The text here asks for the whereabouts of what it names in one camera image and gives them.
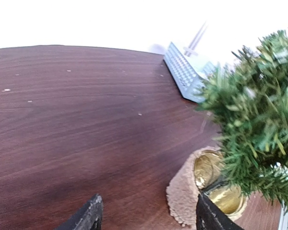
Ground light blue plastic basket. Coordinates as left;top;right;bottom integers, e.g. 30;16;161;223
164;42;216;103

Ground small green christmas tree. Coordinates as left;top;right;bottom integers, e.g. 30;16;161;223
198;29;288;212

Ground right aluminium corner post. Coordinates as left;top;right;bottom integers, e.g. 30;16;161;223
184;21;208;57

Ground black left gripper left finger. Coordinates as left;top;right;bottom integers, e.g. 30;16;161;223
56;194;103;230

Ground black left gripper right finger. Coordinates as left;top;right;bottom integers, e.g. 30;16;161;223
196;193;243;230

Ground burlap tree pot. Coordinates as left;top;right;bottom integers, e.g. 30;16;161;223
166;146;248;230

